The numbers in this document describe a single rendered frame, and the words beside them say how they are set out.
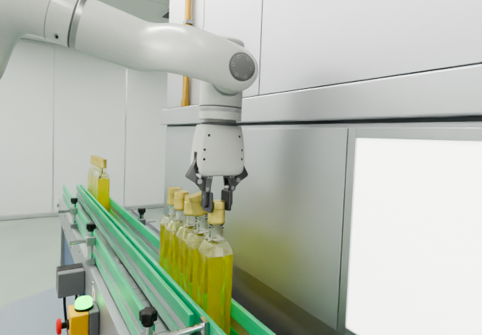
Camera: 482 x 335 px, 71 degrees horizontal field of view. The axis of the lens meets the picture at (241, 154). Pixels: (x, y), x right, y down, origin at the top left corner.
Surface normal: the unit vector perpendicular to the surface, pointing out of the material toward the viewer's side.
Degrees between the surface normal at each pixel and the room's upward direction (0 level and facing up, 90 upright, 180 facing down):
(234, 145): 91
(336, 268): 90
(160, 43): 80
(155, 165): 90
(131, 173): 90
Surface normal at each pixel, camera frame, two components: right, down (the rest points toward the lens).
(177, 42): -0.25, -0.13
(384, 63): -0.84, 0.00
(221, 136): 0.51, 0.07
